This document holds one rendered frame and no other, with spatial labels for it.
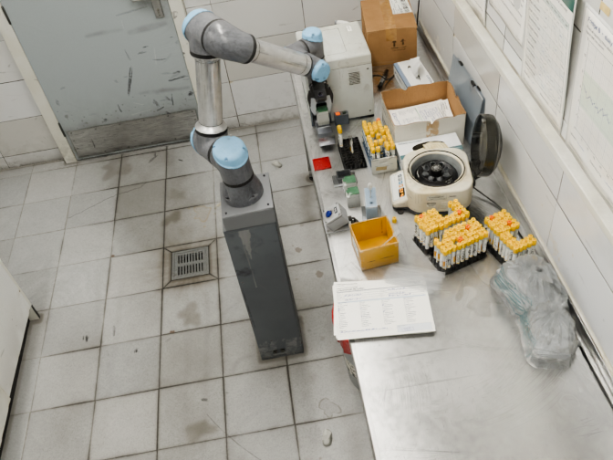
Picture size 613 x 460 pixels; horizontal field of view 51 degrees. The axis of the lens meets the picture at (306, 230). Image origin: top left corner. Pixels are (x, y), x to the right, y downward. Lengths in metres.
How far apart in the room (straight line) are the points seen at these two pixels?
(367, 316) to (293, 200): 1.80
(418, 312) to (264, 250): 0.72
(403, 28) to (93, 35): 1.82
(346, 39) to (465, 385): 1.49
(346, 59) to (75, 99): 2.09
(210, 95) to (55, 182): 2.33
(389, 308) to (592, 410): 0.63
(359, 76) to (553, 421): 1.51
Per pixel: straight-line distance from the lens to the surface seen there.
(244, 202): 2.31
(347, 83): 2.68
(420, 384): 1.90
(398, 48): 3.08
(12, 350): 3.31
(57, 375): 3.35
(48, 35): 4.02
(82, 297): 3.60
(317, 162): 2.57
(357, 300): 2.06
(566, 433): 1.88
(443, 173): 2.34
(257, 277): 2.57
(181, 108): 4.19
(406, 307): 2.04
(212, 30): 2.07
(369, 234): 2.22
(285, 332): 2.89
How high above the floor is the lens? 2.52
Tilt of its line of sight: 45 degrees down
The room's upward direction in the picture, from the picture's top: 10 degrees counter-clockwise
